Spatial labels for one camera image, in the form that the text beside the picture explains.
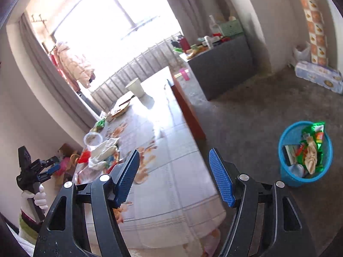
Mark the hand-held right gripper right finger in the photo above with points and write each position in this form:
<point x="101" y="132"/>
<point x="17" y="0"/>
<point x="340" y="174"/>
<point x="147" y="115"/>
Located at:
<point x="221" y="176"/>

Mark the red bottle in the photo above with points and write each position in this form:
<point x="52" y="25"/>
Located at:
<point x="183" y="45"/>

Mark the pink toy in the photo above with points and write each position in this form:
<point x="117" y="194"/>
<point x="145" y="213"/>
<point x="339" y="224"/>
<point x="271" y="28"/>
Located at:
<point x="65" y="166"/>

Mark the white paper cup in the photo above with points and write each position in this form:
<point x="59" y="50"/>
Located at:
<point x="135" y="88"/>

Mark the black and silver box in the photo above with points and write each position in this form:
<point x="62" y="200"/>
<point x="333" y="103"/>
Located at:
<point x="290" y="154"/>

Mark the pink plastic cup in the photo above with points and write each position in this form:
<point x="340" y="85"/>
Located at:
<point x="185" y="75"/>

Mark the white plastic jar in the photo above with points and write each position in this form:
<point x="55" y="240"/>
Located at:
<point x="297" y="170"/>

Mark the small white bottle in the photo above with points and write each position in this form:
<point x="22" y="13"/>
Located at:
<point x="207" y="42"/>

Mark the white plastic bag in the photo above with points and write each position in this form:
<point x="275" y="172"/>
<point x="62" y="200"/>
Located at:
<point x="301" y="52"/>

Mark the toilet paper pack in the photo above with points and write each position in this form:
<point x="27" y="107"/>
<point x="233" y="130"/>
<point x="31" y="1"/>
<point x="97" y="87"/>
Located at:
<point x="319" y="76"/>

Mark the white crumpled cloth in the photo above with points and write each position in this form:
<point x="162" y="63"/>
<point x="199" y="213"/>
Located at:
<point x="103" y="150"/>

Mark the grey curtain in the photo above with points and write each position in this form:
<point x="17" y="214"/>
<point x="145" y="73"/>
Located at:
<point x="53" y="80"/>

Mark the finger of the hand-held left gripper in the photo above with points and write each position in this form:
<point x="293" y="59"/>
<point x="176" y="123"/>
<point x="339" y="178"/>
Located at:
<point x="52" y="169"/>
<point x="45" y="162"/>

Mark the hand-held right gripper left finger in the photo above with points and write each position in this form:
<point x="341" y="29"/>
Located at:
<point x="126" y="182"/>

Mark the person's left hand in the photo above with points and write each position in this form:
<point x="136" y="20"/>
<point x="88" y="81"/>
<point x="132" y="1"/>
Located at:
<point x="41" y="198"/>

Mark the brown wooden table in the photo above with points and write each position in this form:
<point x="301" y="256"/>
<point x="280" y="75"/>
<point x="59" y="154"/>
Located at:
<point x="187" y="109"/>

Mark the grey cabinet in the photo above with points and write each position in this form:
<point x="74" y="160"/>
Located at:
<point x="222" y="67"/>

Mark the pink quilted jacket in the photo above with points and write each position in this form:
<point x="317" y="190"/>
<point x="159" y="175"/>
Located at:
<point x="75" y="64"/>

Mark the green plastic storage basket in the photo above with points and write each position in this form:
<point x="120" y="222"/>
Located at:
<point x="231" y="29"/>

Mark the brown cardboard piece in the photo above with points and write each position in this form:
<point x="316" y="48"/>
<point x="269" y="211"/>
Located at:
<point x="120" y="109"/>

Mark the blue plastic wastebasket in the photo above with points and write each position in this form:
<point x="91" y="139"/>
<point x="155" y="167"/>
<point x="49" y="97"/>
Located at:
<point x="289" y="179"/>

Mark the person's left forearm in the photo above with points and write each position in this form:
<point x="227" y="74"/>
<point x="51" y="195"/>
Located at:
<point x="26" y="227"/>

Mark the red plastic wrapper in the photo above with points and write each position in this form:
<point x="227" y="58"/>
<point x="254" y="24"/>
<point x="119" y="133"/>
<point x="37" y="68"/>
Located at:
<point x="84" y="157"/>

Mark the green snack bag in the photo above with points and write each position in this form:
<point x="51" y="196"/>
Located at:
<point x="312" y="129"/>

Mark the beige cloth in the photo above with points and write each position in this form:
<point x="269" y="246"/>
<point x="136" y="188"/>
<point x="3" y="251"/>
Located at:
<point x="312" y="158"/>

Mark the fruit print checkered panel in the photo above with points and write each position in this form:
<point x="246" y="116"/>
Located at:
<point x="313" y="26"/>

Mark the clear plastic container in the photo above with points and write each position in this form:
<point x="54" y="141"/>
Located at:
<point x="93" y="140"/>

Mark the wall coat hooks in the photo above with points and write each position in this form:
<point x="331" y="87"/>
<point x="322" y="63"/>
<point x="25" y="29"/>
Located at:
<point x="38" y="18"/>

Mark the small green wrapper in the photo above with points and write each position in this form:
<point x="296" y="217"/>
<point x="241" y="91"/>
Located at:
<point x="100" y="125"/>

